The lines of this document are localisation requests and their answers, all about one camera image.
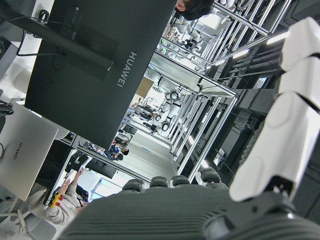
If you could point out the person in black shirt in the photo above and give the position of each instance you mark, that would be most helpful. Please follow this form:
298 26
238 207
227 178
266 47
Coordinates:
197 8

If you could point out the black Huawei monitor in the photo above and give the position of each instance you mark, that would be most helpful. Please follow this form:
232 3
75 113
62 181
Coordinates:
75 100

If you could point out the aluminium frame cage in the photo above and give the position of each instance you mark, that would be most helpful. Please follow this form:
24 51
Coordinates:
187 75

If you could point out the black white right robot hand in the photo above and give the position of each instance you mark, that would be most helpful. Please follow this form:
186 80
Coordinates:
162 217

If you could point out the person in beige hoodie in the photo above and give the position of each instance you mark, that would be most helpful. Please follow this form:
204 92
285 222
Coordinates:
62 210

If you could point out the yellow emergency stop box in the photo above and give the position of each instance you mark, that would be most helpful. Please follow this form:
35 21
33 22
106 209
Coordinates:
55 200

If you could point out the seated person in dark clothes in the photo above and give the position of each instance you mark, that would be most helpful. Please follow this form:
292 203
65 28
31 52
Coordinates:
121 144
117 156

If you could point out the ceiling light strip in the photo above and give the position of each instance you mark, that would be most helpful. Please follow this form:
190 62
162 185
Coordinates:
277 38

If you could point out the silver Huawei laptop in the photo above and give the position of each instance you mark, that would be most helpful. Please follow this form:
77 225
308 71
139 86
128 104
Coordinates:
22 150

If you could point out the brown cardboard box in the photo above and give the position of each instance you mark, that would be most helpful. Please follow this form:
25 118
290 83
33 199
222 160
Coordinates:
145 87

